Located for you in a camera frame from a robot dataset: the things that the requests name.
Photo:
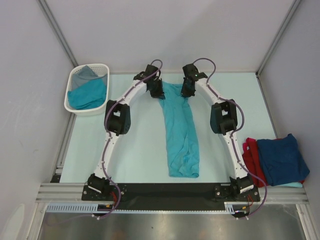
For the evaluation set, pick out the red folded shirt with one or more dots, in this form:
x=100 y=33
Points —
x=252 y=162

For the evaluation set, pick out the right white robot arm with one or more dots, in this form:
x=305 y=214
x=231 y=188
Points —
x=223 y=122

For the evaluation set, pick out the teal shirt in basket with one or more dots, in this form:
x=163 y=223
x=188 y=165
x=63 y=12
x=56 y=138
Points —
x=88 y=96

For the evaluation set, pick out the light teal polo shirt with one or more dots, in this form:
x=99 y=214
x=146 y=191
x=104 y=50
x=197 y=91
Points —
x=182 y=145

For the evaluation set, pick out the navy blue folded shirt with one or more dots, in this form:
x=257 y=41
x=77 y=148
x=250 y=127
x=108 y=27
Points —
x=281 y=160

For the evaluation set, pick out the white plastic laundry basket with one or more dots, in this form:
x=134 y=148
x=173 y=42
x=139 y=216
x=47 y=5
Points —
x=103 y=72

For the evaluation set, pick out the grey shirt in basket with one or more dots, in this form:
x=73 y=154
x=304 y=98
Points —
x=83 y=76

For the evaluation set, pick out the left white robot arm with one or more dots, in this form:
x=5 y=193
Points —
x=117 y=122

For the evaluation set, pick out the aluminium frame rail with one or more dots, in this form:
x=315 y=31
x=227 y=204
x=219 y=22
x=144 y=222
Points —
x=72 y=192

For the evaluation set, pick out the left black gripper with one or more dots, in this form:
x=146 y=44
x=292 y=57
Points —
x=159 y=94

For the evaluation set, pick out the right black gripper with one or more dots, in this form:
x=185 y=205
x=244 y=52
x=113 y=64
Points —
x=185 y=93

